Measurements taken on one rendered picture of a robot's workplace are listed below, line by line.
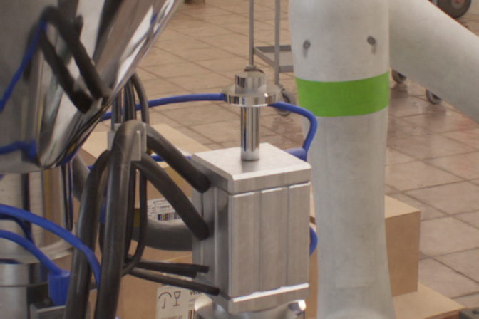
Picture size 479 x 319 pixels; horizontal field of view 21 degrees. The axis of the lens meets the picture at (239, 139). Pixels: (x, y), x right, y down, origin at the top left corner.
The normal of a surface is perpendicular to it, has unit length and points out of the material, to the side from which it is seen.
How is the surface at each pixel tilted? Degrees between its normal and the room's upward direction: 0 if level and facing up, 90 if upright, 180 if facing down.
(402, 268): 90
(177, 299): 90
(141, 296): 90
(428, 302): 0
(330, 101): 95
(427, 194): 0
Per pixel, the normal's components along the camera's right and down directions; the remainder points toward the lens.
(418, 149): 0.00, -0.96
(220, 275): -0.89, 0.12
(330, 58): -0.26, 0.31
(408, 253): 0.52, 0.23
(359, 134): 0.31, 0.35
